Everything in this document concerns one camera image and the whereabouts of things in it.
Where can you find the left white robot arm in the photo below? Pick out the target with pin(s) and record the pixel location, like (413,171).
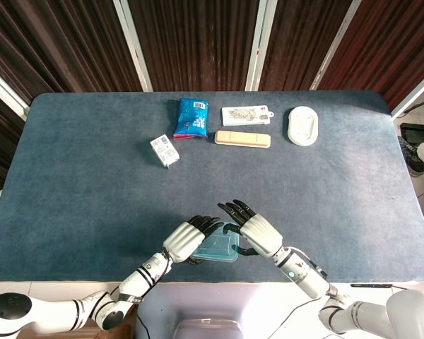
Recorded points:
(56,312)

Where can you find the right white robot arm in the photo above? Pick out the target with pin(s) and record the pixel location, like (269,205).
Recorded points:
(304,275)

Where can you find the grey sneaker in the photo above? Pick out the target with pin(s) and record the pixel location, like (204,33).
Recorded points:
(411,159)

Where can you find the blue-grey felt table mat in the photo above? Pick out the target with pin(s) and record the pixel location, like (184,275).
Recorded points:
(92,183)

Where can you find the white metal frame beam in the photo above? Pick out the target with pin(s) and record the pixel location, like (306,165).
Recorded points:
(5,91)
(334,46)
(415,92)
(134,46)
(259,46)

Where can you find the translucent grey chest cover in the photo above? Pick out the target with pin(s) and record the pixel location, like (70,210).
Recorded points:
(208,328)

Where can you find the blue snack packet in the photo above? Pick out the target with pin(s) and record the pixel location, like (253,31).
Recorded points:
(192,118)

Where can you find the white card pack turtle print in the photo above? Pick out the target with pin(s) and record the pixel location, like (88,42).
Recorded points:
(245,116)

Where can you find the white oval soap dish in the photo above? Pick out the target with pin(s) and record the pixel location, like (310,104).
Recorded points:
(303,126)

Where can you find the teal transparent plastic container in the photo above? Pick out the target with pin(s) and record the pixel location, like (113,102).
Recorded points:
(219,247)

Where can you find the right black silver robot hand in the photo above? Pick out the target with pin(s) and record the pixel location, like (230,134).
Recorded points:
(261,234)

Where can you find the black floor box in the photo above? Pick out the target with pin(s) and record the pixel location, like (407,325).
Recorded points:
(413,131)

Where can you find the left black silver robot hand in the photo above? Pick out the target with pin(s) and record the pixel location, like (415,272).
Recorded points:
(182,242)

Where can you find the beige long rectangular case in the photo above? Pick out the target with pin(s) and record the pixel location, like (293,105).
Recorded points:
(242,138)

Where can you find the brown cardboard box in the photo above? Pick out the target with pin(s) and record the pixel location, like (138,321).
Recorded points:
(123,332)

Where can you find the grey robot torso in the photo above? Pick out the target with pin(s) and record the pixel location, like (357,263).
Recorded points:
(162,310)

